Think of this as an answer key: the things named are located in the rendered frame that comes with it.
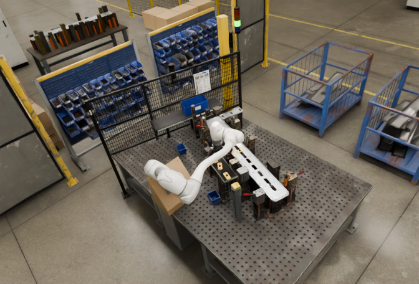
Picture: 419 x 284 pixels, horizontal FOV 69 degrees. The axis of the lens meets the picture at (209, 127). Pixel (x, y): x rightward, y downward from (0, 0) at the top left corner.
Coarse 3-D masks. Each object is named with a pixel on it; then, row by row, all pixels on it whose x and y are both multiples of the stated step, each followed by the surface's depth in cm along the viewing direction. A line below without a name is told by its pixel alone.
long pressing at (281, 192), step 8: (208, 120) 363; (216, 120) 361; (240, 144) 325; (232, 152) 317; (248, 152) 315; (240, 160) 307; (256, 160) 305; (248, 168) 297; (264, 168) 295; (256, 176) 288; (264, 176) 287; (272, 176) 286; (264, 184) 280; (272, 184) 279; (280, 184) 278; (272, 192) 272; (280, 192) 271; (288, 192) 271; (272, 200) 265
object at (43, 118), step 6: (30, 102) 487; (24, 108) 474; (36, 108) 470; (36, 114) 458; (42, 114) 462; (42, 120) 465; (48, 120) 472; (48, 126) 476; (48, 132) 479; (54, 132) 487; (42, 138) 476; (54, 138) 491; (54, 144) 494; (60, 144) 502
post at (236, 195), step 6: (234, 192) 262; (240, 192) 265; (234, 198) 268; (240, 198) 271; (234, 204) 274; (240, 204) 277; (234, 210) 282; (240, 210) 282; (234, 216) 290; (240, 216) 288
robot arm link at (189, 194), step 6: (186, 180) 225; (192, 180) 228; (186, 186) 221; (192, 186) 224; (198, 186) 228; (186, 192) 221; (192, 192) 223; (180, 198) 223; (186, 198) 221; (192, 198) 223
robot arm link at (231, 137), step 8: (224, 136) 247; (232, 136) 243; (240, 136) 243; (232, 144) 243; (224, 152) 240; (208, 160) 238; (216, 160) 240; (200, 168) 235; (192, 176) 231; (200, 176) 232
